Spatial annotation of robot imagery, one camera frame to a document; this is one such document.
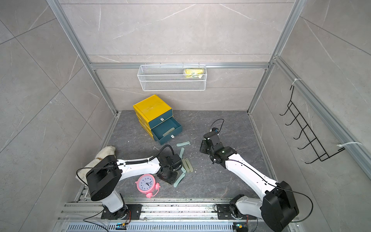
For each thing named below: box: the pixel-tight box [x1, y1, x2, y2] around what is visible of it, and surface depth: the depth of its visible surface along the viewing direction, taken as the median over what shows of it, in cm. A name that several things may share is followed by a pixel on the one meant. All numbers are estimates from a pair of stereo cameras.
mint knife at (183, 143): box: [176, 141, 191, 147], surface depth 103 cm
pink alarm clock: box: [135, 173, 161, 200], surface depth 81 cm
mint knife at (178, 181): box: [173, 173, 186, 188], surface depth 86 cm
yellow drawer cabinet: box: [132, 94, 172, 142], surface depth 95 cm
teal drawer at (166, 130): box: [151, 116, 184, 145], surface depth 97 cm
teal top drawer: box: [148, 108, 173, 130], surface depth 92 cm
